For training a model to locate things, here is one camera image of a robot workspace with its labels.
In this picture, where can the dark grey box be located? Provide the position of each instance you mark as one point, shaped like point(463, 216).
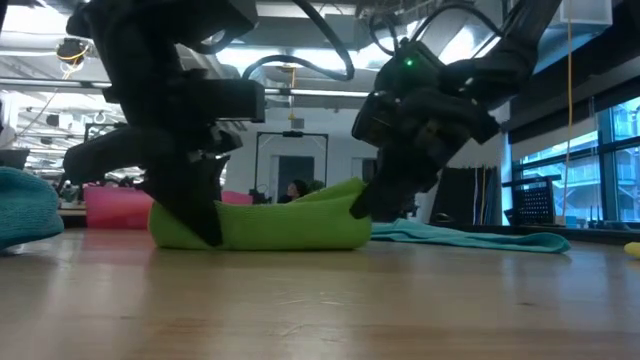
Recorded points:
point(14, 158)

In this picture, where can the background black robot arm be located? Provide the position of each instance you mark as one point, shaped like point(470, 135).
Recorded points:
point(260, 192)

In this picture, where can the black equipment cart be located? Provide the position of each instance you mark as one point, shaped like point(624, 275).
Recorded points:
point(367, 167)

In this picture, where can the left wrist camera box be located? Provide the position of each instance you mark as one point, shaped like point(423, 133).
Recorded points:
point(230, 100)

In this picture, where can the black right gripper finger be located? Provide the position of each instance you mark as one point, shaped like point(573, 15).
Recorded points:
point(390, 195)

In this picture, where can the long ceiling light bar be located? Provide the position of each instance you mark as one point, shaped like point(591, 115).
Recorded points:
point(320, 93)

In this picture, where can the black perforated panel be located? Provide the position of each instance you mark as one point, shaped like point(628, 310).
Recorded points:
point(535, 202)

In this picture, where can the teal microfiber towel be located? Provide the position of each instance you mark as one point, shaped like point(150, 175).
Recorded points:
point(475, 240)
point(25, 205)

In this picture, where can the black curtain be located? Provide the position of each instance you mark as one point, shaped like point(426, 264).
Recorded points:
point(460, 195)

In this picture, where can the background wooden table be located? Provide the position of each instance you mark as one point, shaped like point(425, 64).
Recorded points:
point(70, 212)

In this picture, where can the pink plastic basket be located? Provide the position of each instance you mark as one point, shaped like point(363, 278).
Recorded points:
point(115, 207)

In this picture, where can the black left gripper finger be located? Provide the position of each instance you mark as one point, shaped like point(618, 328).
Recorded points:
point(190, 200)

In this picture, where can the person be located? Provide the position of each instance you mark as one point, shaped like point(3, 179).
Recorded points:
point(292, 192)

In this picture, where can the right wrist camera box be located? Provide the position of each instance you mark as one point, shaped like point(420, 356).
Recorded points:
point(372, 120)

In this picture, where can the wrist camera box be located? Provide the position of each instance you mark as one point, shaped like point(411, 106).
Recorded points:
point(230, 100)
point(372, 120)

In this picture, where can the green microfiber towel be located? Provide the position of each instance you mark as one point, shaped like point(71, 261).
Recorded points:
point(290, 225)

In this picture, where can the green potted plant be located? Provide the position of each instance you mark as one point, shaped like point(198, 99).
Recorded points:
point(316, 186)

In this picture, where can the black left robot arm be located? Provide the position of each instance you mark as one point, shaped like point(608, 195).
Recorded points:
point(130, 40)

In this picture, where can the black metal rig frame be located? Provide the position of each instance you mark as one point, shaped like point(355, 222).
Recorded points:
point(292, 133)

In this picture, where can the yellow microfiber towel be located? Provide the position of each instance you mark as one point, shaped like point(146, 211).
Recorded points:
point(634, 250)

